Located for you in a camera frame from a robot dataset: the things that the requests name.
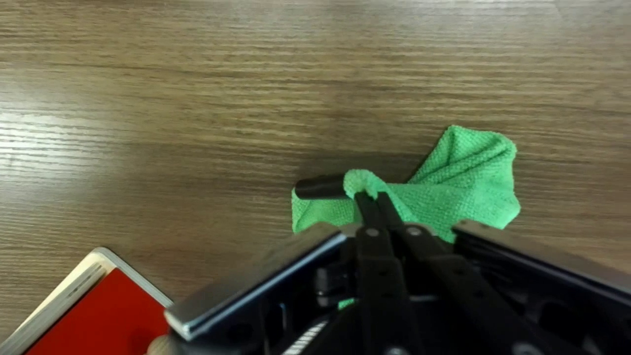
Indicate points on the red panel with white edge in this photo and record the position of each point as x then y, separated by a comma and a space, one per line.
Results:
100, 317

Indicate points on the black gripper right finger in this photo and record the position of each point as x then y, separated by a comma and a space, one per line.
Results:
447, 278

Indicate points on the small black object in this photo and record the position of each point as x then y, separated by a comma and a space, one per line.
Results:
319, 187

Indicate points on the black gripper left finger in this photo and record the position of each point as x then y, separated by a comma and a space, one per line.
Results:
376, 278

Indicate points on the green towel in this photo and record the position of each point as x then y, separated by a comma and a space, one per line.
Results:
461, 185

